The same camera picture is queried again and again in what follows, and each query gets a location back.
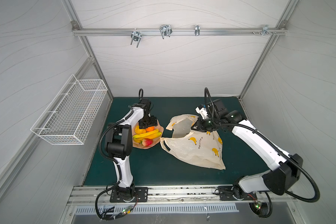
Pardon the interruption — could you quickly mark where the cream plastic banana bag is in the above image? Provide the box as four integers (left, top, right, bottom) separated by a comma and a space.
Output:
160, 114, 225, 170

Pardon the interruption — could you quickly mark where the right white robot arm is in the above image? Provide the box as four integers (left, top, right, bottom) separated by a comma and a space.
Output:
191, 99, 321, 203

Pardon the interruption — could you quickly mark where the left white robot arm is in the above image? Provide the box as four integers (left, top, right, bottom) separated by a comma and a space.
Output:
99, 97, 158, 189

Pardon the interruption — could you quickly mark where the orange fruit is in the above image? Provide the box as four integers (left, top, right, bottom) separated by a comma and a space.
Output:
146, 127, 156, 133

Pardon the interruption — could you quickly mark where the yellow wrinkled lemon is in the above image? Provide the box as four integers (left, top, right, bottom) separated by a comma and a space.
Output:
134, 125, 147, 134

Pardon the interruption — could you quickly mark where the yellow banana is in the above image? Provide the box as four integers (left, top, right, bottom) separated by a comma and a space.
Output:
133, 129, 162, 142

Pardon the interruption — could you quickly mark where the pink wavy plate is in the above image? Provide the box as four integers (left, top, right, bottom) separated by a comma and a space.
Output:
132, 124, 164, 149

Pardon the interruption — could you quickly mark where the peach with green leaf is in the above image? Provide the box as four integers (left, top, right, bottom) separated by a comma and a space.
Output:
141, 138, 153, 147

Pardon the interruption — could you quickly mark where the green table mat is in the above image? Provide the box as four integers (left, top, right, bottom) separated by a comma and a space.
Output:
84, 97, 268, 186

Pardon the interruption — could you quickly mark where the metal clamp hook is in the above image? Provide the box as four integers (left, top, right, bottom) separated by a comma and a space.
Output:
195, 25, 200, 36
130, 31, 142, 48
252, 25, 277, 36
159, 24, 172, 39

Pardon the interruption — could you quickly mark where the white vent strip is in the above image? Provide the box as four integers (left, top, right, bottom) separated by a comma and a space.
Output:
75, 203, 239, 215

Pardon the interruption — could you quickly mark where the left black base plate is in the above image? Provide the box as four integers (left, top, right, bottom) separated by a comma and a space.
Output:
110, 187, 148, 203

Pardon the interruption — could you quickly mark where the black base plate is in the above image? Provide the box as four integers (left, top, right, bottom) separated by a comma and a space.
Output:
110, 187, 148, 203
214, 185, 257, 201

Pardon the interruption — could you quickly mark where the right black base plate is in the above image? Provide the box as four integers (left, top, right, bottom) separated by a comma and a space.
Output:
214, 185, 257, 201

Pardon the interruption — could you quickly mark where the white wire basket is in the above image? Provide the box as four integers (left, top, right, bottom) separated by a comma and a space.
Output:
30, 74, 107, 145

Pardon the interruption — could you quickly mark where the left black cable bundle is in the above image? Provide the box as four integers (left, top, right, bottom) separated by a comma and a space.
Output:
94, 184, 139, 221

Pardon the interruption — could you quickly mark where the black cable bundle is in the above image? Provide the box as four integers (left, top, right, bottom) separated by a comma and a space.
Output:
247, 191, 273, 218
94, 184, 139, 221

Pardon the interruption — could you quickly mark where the right black cable bundle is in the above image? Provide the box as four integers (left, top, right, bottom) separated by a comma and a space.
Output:
247, 191, 273, 218

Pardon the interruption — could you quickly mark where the aluminium top rail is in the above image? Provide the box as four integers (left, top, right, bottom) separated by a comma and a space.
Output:
73, 27, 288, 36

